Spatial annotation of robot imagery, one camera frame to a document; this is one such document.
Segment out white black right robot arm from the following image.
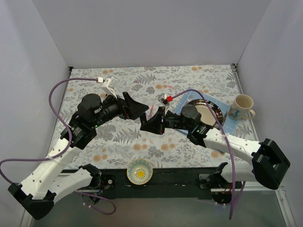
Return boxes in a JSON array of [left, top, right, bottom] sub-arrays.
[[140, 105, 290, 190]]

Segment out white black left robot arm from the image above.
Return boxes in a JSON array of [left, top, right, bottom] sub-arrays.
[[8, 92, 149, 220]]

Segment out striped rim cream plate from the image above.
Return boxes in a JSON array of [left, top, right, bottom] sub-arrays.
[[188, 99, 224, 128]]

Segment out floral patterned tablecloth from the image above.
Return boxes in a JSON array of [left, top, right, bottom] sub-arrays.
[[45, 65, 263, 170]]

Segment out light blue checkered napkin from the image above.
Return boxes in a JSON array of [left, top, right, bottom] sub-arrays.
[[173, 91, 238, 135]]

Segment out yellow centre patterned bowl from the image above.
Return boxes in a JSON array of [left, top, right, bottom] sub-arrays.
[[126, 158, 153, 185]]

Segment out cream painted mug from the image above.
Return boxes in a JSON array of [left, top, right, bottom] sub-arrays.
[[228, 94, 256, 120]]

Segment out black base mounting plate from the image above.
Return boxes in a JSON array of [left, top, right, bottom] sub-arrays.
[[82, 167, 231, 200]]

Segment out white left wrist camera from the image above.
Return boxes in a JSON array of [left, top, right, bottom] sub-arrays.
[[101, 77, 117, 98]]

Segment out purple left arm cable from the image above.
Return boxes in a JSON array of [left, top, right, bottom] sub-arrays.
[[0, 77, 116, 215]]

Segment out aluminium frame rail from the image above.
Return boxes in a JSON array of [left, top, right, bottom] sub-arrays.
[[210, 183, 297, 227]]

